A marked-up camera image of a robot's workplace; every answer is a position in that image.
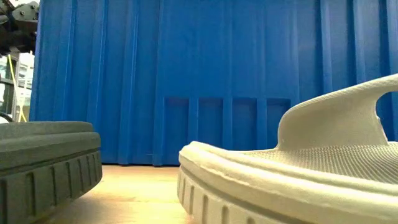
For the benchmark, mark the grey slide sandal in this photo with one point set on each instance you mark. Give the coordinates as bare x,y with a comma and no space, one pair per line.
280,186

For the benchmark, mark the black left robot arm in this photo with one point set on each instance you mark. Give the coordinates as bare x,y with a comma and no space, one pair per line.
18,28

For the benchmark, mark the blue plastic bin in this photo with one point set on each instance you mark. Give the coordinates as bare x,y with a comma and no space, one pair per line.
202,62

